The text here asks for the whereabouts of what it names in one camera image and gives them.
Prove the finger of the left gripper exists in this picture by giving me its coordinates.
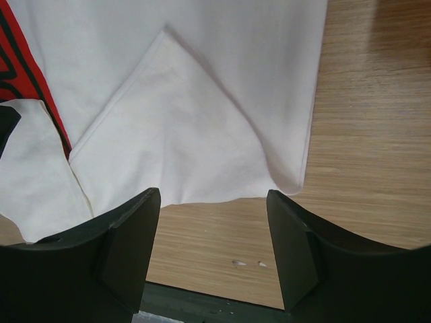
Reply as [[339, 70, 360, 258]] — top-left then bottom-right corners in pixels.
[[0, 106, 21, 157]]

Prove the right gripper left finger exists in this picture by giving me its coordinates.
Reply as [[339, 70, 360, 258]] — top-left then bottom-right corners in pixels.
[[1, 188, 161, 322]]

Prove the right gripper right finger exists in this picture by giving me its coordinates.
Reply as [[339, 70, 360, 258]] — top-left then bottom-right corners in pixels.
[[266, 190, 430, 322]]

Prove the white t shirt red print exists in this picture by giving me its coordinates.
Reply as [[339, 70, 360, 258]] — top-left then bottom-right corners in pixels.
[[1, 1, 327, 242]]

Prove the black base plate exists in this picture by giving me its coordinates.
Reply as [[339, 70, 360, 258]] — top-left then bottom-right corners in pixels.
[[140, 282, 288, 322]]

